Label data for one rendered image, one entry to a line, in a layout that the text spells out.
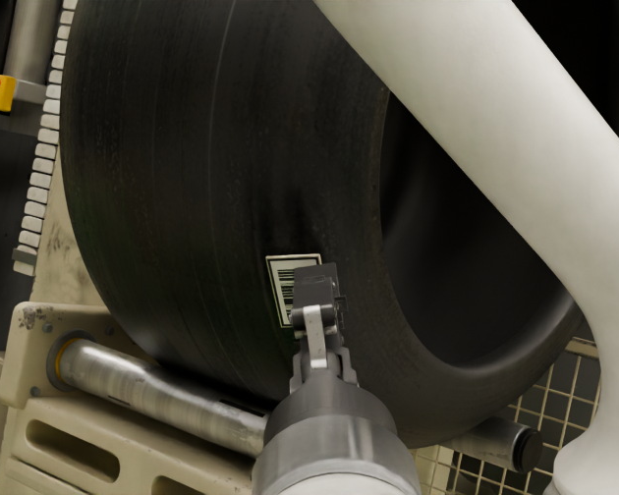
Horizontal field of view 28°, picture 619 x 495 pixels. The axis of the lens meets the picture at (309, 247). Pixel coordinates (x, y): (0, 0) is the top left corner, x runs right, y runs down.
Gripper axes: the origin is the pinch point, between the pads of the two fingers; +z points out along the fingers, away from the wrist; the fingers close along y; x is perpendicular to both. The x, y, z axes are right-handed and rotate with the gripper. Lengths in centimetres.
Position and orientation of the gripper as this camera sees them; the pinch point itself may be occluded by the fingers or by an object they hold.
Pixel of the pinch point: (317, 297)
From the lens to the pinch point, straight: 84.3
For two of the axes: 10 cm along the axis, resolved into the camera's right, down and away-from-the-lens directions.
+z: -0.4, -4.3, 9.0
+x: 9.9, -1.4, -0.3
